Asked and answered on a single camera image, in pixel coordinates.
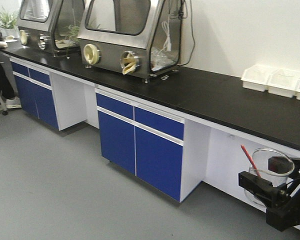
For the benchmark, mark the steel glove box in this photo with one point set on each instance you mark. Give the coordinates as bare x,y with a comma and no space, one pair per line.
50,26
140,38

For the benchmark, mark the far blue lab cabinet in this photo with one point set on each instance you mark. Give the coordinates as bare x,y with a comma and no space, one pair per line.
54,99

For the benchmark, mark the blue lab cabinet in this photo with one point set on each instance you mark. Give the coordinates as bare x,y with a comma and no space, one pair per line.
54,99
161,147

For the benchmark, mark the green potted plant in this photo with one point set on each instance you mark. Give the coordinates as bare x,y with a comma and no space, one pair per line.
8,24

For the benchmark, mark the clear glass beaker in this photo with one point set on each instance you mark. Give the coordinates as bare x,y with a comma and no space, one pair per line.
259,165

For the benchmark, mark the far steel glove box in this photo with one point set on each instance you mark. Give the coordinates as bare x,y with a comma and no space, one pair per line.
50,26

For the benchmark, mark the near blue lab cabinet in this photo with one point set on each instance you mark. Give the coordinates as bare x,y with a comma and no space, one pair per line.
161,147

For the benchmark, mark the near steel glove box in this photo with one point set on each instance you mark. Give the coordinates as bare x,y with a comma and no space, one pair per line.
140,38

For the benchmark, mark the left white plastic bin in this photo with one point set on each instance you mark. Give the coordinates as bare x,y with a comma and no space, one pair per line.
256,77

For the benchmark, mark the middle white plastic bin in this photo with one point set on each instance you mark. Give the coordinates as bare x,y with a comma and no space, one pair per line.
283,82

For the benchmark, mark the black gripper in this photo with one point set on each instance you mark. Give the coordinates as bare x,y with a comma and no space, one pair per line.
282,203

